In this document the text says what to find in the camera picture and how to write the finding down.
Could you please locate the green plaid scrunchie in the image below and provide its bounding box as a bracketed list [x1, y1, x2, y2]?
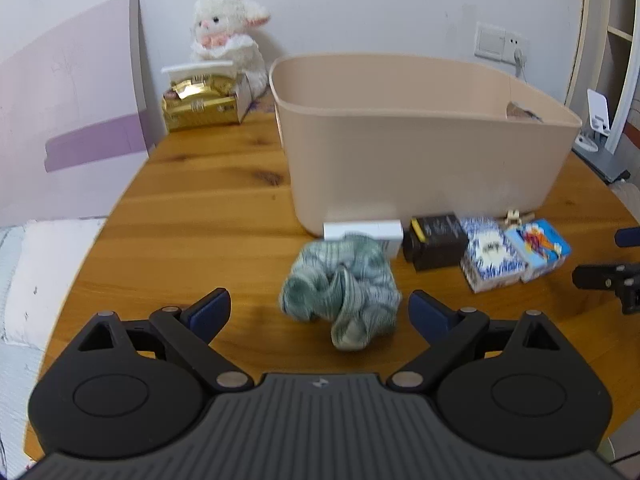
[279, 234, 402, 351]

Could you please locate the grey laptop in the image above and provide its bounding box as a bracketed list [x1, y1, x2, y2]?
[573, 143, 630, 185]

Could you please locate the blue white porcelain tissue pack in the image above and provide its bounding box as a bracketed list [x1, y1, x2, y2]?
[460, 217, 526, 294]

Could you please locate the white wall switch socket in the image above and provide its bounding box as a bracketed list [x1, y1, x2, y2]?
[474, 22, 529, 66]

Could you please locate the beige plastic storage bin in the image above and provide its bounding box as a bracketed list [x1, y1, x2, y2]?
[269, 53, 582, 234]

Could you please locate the white plush lamb toy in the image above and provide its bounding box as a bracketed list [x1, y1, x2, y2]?
[191, 0, 270, 99]

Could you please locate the lilac headboard panel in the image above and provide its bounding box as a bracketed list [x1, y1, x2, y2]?
[1, 0, 164, 226]

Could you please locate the blue cartoon tissue pack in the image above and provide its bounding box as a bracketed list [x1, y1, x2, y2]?
[504, 219, 572, 283]

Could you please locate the white shelf unit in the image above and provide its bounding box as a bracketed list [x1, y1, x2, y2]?
[566, 0, 639, 154]

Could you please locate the white power cable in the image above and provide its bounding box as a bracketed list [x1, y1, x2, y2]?
[512, 46, 530, 82]

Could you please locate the black small box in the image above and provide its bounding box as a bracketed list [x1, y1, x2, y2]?
[402, 214, 469, 272]

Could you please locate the white small box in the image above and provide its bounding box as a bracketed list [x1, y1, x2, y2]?
[323, 220, 404, 259]

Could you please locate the gold snack box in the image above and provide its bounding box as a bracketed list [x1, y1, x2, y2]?
[162, 60, 253, 132]

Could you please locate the white phone stand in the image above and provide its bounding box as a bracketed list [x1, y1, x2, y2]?
[573, 89, 611, 153]

